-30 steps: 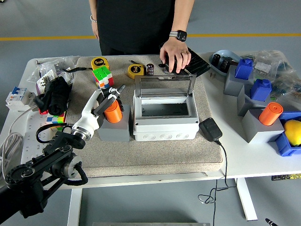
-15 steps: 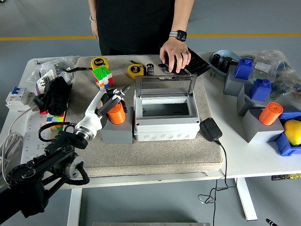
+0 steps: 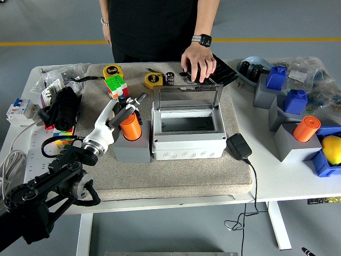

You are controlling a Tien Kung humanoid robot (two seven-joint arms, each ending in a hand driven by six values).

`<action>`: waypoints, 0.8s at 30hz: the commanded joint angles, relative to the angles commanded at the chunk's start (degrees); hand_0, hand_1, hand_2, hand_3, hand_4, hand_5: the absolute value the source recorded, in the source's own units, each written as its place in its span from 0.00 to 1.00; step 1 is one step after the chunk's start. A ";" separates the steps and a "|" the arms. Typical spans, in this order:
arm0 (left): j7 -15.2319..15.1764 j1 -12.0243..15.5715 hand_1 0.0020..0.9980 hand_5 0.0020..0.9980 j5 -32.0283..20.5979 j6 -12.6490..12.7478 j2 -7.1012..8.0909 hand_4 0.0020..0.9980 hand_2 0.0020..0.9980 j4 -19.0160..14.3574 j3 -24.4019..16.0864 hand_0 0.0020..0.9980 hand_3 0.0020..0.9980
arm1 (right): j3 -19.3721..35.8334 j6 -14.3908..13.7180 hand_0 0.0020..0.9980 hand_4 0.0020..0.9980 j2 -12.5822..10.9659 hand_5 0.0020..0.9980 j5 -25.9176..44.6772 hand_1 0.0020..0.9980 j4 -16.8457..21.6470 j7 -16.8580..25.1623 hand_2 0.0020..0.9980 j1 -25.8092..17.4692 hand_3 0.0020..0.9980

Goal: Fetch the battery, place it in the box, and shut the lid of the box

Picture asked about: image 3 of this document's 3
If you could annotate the person's left hand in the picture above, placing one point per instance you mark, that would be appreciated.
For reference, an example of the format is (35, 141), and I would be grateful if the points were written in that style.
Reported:
(198, 58)

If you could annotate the person's right hand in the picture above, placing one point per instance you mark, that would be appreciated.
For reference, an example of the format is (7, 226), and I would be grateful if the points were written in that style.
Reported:
(107, 34)

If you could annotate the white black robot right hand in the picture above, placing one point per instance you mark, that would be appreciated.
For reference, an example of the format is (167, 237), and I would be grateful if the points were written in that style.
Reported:
(307, 252)

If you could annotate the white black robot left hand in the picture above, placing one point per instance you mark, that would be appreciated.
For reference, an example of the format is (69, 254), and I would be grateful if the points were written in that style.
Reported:
(102, 128)

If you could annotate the orange cylinder battery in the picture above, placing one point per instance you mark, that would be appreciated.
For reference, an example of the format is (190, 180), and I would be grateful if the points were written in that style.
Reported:
(131, 130)
(306, 129)

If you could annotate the black ribbed case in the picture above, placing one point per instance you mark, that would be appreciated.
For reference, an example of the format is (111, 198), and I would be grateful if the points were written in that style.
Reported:
(225, 72)

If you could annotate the transparent hinged box lid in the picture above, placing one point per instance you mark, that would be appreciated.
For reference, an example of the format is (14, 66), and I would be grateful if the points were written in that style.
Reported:
(218, 97)

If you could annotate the person's right forearm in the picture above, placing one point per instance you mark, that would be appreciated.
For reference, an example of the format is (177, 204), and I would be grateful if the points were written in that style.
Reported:
(104, 9)

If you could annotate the person's left forearm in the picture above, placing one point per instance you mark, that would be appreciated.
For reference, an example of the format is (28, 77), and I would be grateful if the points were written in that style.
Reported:
(206, 18)

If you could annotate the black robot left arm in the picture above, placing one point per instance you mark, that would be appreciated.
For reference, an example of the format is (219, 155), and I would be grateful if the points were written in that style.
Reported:
(64, 170)

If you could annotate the light grey junction box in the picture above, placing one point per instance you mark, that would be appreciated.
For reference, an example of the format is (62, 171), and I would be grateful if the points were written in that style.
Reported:
(189, 146)

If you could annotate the black smartwatch grey band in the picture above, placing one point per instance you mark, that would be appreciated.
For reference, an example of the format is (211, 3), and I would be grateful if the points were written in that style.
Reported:
(203, 40)

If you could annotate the small black capacitor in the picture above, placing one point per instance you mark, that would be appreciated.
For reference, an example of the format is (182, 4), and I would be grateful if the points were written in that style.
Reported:
(169, 78)

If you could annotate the white table leg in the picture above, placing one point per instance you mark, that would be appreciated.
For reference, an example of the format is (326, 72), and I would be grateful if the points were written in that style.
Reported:
(279, 226)
(84, 234)

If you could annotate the grey block with round hole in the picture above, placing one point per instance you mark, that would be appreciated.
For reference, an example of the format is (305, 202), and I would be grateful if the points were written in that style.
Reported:
(133, 153)

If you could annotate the multicolour puzzle cube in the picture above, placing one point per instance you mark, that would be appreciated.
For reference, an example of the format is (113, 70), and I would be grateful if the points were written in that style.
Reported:
(62, 136)

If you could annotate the black cloth bundle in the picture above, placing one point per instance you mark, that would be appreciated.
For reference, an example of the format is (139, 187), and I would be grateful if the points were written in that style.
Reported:
(64, 109)

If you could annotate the green-topped puzzle cube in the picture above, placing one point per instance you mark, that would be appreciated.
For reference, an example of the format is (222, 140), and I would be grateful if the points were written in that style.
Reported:
(115, 85)

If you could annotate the person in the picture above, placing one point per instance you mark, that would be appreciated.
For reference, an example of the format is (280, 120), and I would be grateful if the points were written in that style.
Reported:
(152, 26)

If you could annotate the black capacitor in bowl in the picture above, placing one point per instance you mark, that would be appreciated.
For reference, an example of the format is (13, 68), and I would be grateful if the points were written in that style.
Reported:
(255, 72)
(245, 68)

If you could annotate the red plastic piece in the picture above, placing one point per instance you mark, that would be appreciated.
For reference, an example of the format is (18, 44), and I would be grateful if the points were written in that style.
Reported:
(49, 127)

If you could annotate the black table control panel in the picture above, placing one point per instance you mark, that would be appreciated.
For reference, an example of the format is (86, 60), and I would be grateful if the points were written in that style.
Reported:
(323, 200)

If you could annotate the light blue bowl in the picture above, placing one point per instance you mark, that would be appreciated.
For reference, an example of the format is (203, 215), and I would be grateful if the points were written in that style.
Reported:
(255, 62)

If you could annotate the purple white packet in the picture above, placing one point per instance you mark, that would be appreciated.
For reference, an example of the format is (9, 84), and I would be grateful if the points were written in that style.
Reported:
(48, 93)

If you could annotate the white power strip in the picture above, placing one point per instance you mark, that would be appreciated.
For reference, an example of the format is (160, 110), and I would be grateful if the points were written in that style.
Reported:
(34, 154)

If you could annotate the grey block holder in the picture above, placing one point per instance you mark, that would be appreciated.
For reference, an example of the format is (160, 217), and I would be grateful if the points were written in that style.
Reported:
(263, 97)
(278, 120)
(290, 149)

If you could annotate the blue bottle-shaped block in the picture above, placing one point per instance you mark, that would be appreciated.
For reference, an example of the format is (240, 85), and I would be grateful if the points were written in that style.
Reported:
(294, 102)
(275, 77)

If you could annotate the grey-brown fabric mat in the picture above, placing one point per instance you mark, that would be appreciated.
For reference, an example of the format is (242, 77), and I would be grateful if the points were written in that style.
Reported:
(173, 176)

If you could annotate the blue plastic bin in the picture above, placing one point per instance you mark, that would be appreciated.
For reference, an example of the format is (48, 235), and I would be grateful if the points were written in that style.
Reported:
(321, 166)

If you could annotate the black power adapter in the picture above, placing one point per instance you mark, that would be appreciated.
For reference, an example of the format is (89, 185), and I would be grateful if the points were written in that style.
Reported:
(238, 146)

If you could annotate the yellow lemon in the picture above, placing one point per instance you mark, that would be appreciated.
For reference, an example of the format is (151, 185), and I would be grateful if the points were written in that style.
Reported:
(333, 149)

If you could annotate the clear bags of electronic parts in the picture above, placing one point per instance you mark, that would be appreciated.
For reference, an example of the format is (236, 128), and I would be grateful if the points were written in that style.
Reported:
(322, 82)

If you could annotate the white circuit breaker blue switch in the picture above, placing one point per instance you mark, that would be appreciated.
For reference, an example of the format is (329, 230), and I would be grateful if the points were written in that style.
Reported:
(21, 109)

